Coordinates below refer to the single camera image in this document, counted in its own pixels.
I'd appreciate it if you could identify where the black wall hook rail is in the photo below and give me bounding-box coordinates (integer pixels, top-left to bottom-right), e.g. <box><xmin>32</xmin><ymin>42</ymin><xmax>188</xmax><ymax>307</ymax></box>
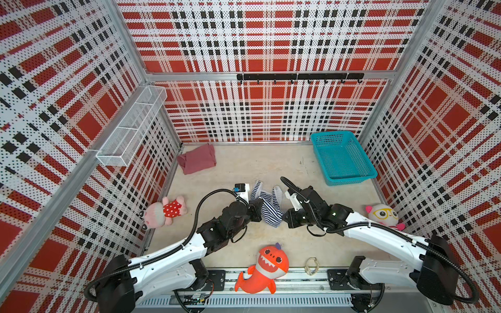
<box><xmin>236</xmin><ymin>73</ymin><xmax>365</xmax><ymax>82</ymax></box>

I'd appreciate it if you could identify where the red shark plush toy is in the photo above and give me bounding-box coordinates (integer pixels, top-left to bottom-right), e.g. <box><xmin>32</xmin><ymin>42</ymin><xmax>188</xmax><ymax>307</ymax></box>
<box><xmin>234</xmin><ymin>243</ymin><xmax>290</xmax><ymax>294</ymax></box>

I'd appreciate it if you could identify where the beige rubber band loop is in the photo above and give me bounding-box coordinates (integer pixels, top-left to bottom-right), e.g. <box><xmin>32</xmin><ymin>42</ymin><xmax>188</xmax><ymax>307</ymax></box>
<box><xmin>304</xmin><ymin>257</ymin><xmax>320</xmax><ymax>276</ymax></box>

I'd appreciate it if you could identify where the pink ribbed tank top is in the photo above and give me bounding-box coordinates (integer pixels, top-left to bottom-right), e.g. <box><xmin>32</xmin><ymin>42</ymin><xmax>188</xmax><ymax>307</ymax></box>
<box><xmin>177</xmin><ymin>143</ymin><xmax>217</xmax><ymax>175</ymax></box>

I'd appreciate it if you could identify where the teal plastic basket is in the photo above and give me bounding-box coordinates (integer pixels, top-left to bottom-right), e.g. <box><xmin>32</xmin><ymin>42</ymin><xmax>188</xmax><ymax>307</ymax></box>
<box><xmin>311</xmin><ymin>131</ymin><xmax>378</xmax><ymax>186</ymax></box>

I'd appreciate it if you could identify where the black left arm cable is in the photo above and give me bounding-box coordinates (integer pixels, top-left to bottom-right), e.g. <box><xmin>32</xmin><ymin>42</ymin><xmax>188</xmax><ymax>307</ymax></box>
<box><xmin>83</xmin><ymin>188</ymin><xmax>247</xmax><ymax>303</ymax></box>

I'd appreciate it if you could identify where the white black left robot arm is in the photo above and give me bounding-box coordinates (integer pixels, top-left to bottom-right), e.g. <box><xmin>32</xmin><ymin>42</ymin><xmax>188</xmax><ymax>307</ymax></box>
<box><xmin>86</xmin><ymin>200</ymin><xmax>263</xmax><ymax>312</ymax></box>

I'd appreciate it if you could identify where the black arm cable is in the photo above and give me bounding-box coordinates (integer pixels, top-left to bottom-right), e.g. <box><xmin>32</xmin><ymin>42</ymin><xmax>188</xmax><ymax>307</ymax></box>
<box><xmin>83</xmin><ymin>188</ymin><xmax>247</xmax><ymax>303</ymax></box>
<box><xmin>280</xmin><ymin>175</ymin><xmax>480</xmax><ymax>305</ymax></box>

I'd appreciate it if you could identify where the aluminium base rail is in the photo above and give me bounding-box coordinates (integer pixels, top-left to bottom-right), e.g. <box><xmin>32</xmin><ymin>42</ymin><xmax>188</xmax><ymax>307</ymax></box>
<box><xmin>134</xmin><ymin>267</ymin><xmax>436</xmax><ymax>312</ymax></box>

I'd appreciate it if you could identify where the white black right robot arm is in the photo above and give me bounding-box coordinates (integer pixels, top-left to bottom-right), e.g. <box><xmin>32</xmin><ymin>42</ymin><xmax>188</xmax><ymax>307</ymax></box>
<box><xmin>283</xmin><ymin>186</ymin><xmax>459</xmax><ymax>305</ymax></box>

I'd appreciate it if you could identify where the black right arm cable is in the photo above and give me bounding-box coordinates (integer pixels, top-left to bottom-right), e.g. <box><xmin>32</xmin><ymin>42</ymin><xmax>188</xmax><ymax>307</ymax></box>
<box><xmin>280</xmin><ymin>175</ymin><xmax>480</xmax><ymax>305</ymax></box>

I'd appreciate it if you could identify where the blue white striped tank top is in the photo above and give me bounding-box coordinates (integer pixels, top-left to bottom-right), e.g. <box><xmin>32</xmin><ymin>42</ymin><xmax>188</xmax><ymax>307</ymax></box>
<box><xmin>250</xmin><ymin>180</ymin><xmax>284</xmax><ymax>228</ymax></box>

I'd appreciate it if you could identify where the pink pig plush toy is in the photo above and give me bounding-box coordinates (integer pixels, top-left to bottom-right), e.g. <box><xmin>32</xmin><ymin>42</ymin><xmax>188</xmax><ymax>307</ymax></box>
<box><xmin>144</xmin><ymin>196</ymin><xmax>188</xmax><ymax>230</ymax></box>

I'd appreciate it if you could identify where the white pink axolotl plush toy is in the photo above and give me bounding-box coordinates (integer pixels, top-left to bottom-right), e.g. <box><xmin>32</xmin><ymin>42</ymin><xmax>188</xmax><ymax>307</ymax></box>
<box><xmin>365</xmin><ymin>203</ymin><xmax>405</xmax><ymax>231</ymax></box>

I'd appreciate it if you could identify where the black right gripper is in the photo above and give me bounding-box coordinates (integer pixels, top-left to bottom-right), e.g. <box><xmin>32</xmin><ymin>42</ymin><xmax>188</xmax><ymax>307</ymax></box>
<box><xmin>281</xmin><ymin>208</ymin><xmax>319</xmax><ymax>228</ymax></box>

